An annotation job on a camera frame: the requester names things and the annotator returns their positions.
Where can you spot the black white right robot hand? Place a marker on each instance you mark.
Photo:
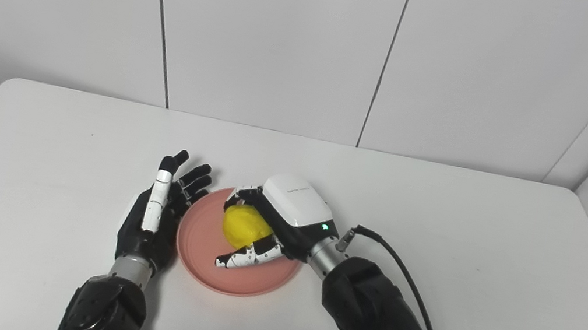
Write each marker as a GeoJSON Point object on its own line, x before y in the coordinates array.
{"type": "Point", "coordinates": [296, 207]}

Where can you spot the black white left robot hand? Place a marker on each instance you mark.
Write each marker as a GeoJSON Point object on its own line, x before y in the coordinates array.
{"type": "Point", "coordinates": [149, 242]}

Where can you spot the pink round plate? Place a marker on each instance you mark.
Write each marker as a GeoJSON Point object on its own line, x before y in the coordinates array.
{"type": "Point", "coordinates": [203, 257]}

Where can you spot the yellow lemon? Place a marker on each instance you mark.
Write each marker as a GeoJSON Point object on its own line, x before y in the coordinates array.
{"type": "Point", "coordinates": [244, 227]}

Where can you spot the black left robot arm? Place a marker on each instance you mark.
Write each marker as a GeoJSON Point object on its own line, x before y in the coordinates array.
{"type": "Point", "coordinates": [103, 306]}

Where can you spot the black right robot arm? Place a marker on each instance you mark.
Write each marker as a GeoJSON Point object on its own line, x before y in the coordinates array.
{"type": "Point", "coordinates": [376, 314]}

